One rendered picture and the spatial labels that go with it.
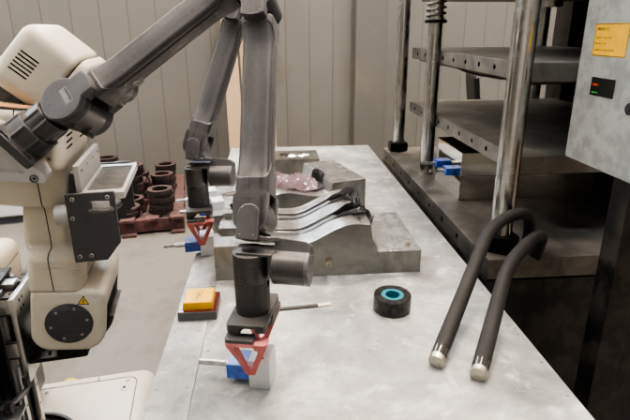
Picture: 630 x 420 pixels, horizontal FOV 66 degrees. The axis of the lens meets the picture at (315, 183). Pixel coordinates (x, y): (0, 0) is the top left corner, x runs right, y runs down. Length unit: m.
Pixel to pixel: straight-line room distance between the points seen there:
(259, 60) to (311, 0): 3.79
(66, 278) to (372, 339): 0.70
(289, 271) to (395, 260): 0.52
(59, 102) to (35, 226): 0.39
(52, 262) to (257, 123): 0.63
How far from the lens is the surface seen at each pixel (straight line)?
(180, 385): 0.92
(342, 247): 1.18
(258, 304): 0.80
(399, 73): 2.42
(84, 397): 1.81
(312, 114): 4.69
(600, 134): 1.26
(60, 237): 1.26
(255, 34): 0.87
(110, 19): 4.56
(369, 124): 4.72
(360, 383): 0.90
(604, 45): 1.27
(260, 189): 0.77
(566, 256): 1.50
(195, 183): 1.27
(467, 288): 1.06
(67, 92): 0.96
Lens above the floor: 1.38
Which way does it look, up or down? 18 degrees down
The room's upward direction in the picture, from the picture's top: straight up
